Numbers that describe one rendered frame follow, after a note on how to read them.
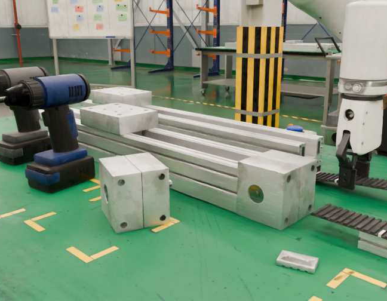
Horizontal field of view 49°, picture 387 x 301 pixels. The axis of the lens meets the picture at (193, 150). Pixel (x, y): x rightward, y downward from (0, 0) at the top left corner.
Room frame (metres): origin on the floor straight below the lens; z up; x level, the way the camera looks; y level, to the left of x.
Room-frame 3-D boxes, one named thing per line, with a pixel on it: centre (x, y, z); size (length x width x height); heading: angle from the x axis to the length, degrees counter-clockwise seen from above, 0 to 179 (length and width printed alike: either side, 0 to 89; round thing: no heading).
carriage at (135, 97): (1.30, 0.22, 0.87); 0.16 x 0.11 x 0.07; 45
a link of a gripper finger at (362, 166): (0.81, -0.34, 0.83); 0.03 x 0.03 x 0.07; 45
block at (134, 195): (0.67, 0.09, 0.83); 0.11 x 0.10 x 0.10; 114
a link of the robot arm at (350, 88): (0.78, -0.31, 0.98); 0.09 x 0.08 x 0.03; 135
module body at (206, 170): (0.99, 0.18, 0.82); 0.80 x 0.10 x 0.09; 45
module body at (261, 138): (1.13, 0.04, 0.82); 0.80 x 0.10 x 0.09; 45
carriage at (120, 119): (0.99, 0.18, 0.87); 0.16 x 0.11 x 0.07; 45
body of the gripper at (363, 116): (0.78, -0.31, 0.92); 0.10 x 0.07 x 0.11; 135
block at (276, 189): (0.69, -0.15, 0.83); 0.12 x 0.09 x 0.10; 135
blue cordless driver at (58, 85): (0.81, 0.29, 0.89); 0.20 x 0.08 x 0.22; 144
